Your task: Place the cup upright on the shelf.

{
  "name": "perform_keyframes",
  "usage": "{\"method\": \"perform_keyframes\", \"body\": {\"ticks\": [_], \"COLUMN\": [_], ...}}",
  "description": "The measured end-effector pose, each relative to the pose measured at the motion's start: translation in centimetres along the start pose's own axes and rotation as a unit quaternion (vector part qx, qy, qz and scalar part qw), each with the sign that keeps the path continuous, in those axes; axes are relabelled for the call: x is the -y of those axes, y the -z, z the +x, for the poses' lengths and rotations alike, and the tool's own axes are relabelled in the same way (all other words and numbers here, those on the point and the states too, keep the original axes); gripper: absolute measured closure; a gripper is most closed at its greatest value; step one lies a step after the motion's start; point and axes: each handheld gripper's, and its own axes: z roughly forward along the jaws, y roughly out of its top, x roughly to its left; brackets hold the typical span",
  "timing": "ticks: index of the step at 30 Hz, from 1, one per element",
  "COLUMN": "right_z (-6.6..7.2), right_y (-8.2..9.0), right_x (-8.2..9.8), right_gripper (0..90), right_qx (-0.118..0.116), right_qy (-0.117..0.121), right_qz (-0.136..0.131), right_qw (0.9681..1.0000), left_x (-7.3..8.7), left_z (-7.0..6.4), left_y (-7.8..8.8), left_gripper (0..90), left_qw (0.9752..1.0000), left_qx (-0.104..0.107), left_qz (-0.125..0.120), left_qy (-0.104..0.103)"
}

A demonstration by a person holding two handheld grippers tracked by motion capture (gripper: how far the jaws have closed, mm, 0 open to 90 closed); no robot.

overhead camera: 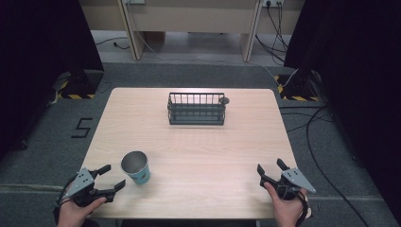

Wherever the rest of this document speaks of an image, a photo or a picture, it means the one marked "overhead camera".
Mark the dark round disc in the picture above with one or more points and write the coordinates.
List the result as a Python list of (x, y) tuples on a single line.
[(224, 100)]

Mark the white wall socket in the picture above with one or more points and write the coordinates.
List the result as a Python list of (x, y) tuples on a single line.
[(272, 2)]

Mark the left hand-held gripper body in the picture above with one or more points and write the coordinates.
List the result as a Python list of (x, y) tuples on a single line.
[(82, 184)]

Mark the person's right hand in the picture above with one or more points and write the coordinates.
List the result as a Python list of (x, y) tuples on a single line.
[(285, 209)]

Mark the black curtain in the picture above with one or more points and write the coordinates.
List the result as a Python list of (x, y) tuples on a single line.
[(356, 69), (38, 56)]

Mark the light wooden desk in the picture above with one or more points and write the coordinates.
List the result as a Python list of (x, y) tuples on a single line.
[(189, 15)]

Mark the black stand base striped tape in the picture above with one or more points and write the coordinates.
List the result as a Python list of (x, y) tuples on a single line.
[(80, 86), (298, 90)]

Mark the teal metal cup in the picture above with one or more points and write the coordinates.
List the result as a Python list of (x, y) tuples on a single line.
[(137, 171)]

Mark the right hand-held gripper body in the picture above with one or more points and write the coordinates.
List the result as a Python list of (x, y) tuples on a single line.
[(291, 184)]

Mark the person's left hand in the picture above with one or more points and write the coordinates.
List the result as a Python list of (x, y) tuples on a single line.
[(75, 213)]

